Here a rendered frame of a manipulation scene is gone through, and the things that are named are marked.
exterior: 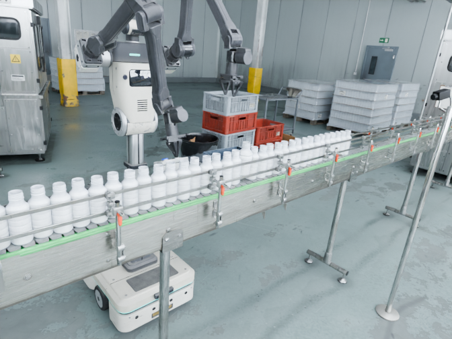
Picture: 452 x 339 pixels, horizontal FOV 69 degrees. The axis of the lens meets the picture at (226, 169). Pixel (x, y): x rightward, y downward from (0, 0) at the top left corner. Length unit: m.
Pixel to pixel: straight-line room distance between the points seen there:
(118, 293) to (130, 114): 1.01
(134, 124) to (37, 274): 0.94
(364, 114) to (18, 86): 6.39
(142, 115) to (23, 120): 3.17
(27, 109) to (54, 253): 3.77
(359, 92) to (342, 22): 5.36
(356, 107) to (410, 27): 4.54
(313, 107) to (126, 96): 7.13
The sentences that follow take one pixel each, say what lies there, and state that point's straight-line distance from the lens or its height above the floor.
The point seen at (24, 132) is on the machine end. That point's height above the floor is 0.41.
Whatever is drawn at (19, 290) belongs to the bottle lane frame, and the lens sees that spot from 1.24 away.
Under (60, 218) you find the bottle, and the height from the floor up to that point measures 1.06.
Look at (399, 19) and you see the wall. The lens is 12.09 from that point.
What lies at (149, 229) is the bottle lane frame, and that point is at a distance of 1.32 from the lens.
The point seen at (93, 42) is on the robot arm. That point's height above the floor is 1.58.
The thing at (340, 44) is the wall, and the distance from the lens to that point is 12.85.
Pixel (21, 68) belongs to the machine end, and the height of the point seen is 1.19.
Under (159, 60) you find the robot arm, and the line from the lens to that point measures 1.42.
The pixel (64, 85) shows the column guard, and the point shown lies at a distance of 8.91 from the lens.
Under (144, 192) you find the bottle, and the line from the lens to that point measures 1.27.
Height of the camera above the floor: 1.60
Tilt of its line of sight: 20 degrees down
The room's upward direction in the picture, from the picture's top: 5 degrees clockwise
